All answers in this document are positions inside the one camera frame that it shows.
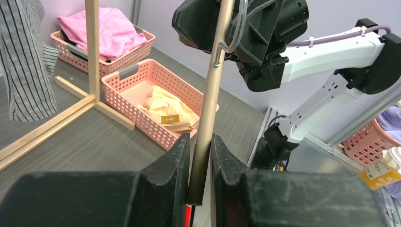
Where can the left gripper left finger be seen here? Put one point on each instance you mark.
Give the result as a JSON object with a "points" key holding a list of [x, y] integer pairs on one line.
{"points": [[152, 197]]}

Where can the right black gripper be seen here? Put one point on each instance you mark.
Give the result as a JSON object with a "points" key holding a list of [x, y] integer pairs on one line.
{"points": [[260, 29]]}

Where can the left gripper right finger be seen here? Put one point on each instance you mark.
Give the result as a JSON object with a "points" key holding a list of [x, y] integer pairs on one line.
{"points": [[241, 197]]}

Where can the cream underwear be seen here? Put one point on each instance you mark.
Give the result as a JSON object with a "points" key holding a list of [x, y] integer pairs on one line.
{"points": [[169, 111]]}

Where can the red underwear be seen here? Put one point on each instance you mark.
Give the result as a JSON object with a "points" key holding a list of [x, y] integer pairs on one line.
{"points": [[188, 216]]}

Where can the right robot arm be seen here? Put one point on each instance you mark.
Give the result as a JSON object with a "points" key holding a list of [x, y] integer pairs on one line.
{"points": [[365, 60]]}

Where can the grey striped underwear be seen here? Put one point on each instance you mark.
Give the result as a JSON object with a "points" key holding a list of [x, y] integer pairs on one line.
{"points": [[27, 61]]}

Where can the near pink basket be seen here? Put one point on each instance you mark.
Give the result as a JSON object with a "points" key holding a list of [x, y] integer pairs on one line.
{"points": [[131, 86]]}

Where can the wooden clothes rack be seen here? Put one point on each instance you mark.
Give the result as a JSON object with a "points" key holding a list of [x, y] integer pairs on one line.
{"points": [[88, 101]]}

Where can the outside pink basket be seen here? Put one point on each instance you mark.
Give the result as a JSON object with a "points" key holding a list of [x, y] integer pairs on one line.
{"points": [[365, 146]]}

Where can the pink cloth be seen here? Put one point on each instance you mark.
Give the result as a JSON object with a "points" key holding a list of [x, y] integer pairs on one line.
{"points": [[117, 35]]}

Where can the yellow bottle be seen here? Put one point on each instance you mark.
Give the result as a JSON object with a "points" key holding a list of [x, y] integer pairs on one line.
{"points": [[384, 171]]}

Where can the far pink basket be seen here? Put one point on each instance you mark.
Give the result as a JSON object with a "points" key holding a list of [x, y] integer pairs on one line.
{"points": [[77, 57]]}

